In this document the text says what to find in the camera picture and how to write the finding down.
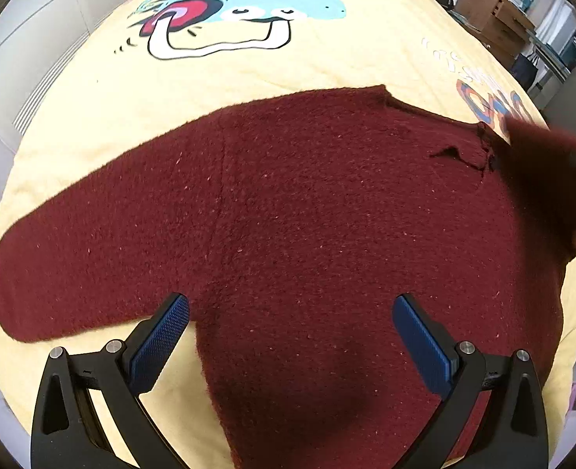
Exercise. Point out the brown wooden drawer cabinet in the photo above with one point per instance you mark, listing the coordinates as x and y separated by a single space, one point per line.
500 26

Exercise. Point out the dark red knit sweater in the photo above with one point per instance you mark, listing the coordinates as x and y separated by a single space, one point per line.
291 224

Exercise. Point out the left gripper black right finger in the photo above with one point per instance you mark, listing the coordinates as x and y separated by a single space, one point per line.
513 429

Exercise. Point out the dark blue hanging bag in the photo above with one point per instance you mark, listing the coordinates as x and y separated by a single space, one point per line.
524 71

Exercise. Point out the yellow dinosaur print bedspread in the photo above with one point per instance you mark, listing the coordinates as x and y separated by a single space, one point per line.
152 66

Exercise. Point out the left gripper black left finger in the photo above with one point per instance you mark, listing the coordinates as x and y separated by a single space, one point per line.
66 430

